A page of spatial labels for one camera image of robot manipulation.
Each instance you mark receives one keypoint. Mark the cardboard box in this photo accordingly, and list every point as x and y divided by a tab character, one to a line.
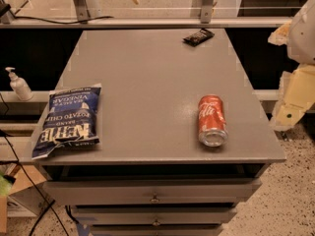
24	200

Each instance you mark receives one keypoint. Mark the bottom grey drawer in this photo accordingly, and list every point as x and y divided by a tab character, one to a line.
163	230

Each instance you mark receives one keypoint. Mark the top grey drawer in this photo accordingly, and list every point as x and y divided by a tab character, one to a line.
152	192

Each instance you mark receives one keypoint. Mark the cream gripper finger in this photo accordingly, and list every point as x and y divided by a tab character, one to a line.
280	35
296	97

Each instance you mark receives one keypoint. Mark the white pump dispenser bottle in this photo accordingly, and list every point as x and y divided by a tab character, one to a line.
19	85

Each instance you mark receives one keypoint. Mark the dark snack wrapper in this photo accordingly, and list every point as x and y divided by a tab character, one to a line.
198	37

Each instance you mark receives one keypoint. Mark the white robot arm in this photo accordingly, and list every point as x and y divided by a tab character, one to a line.
301	38

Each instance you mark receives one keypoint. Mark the grey drawer cabinet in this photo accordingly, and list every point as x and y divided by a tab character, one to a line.
147	120

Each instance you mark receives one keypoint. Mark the grey drawer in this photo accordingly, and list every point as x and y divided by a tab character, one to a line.
154	215
163	230
152	192

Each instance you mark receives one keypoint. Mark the blue potato chip bag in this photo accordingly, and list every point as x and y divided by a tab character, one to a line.
70	122

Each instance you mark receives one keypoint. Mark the left metal bracket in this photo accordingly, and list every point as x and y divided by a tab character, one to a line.
81	10

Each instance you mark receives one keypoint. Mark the green object at edge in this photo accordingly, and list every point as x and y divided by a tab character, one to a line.
6	184

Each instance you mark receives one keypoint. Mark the middle grey drawer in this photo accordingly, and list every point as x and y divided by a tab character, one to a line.
154	215

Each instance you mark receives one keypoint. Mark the right metal bracket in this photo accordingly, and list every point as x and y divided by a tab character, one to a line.
206	11

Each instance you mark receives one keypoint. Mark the red coke can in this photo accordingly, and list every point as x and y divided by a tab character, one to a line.
211	122

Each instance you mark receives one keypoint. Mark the metal bracket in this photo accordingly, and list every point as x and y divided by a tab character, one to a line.
81	10
206	11

